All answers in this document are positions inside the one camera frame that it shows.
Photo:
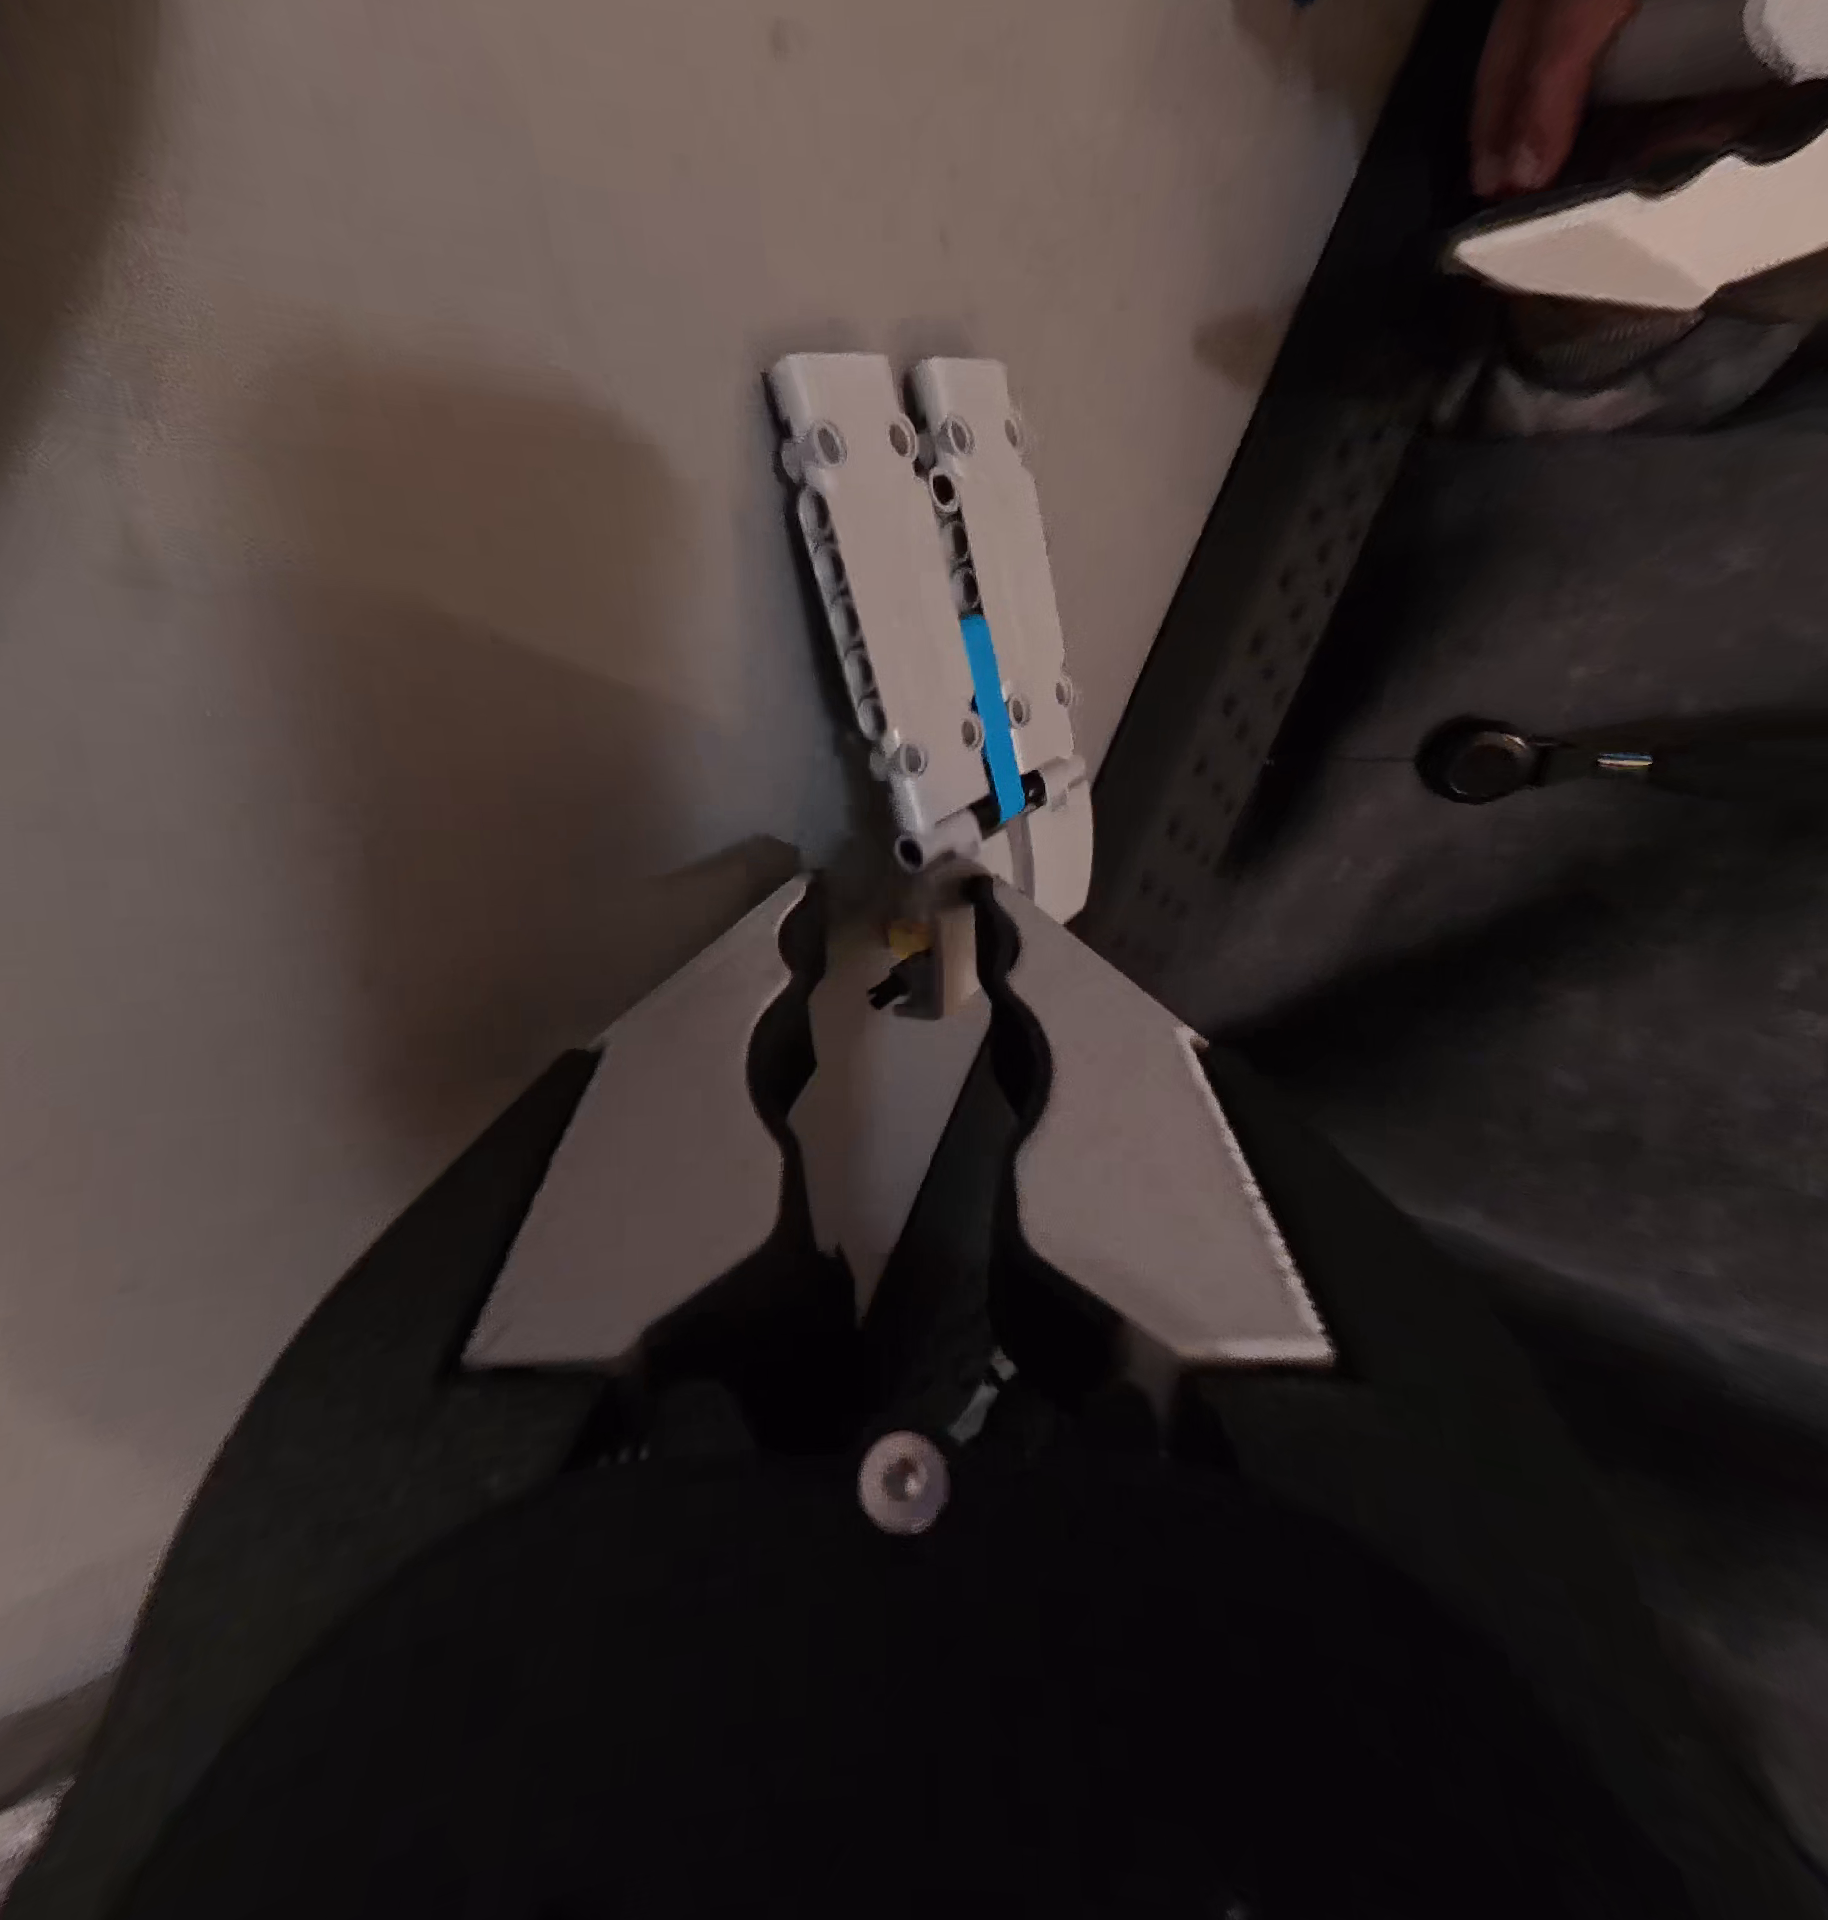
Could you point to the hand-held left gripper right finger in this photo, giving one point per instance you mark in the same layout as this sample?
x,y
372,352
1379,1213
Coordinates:
x,y
1154,1185

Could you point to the yellow toy connector pin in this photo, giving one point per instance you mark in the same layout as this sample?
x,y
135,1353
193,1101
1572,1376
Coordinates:
x,y
931,960

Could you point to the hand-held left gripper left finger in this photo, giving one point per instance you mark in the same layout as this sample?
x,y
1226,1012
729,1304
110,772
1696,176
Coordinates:
x,y
646,1185

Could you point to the person's grey sweatshirt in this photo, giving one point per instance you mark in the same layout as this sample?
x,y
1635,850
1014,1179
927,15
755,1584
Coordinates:
x,y
1606,1200

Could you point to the grey hinged toy assembly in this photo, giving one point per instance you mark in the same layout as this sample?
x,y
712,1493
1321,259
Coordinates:
x,y
867,571

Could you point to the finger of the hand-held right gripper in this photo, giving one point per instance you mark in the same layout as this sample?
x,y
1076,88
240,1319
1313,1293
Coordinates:
x,y
1820,30
1606,249

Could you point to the person's right hand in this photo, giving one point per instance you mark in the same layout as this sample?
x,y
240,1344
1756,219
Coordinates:
x,y
1542,94

